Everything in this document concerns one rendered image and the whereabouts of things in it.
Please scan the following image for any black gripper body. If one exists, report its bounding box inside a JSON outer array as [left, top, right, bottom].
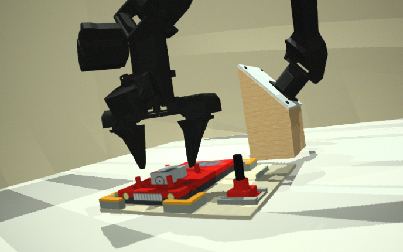
[[101, 62, 222, 130]]

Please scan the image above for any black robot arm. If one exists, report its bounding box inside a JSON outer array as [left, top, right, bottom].
[[77, 0, 328, 120]]

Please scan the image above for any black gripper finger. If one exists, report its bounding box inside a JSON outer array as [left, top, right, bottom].
[[177, 115, 214, 168], [109, 124, 146, 169]]

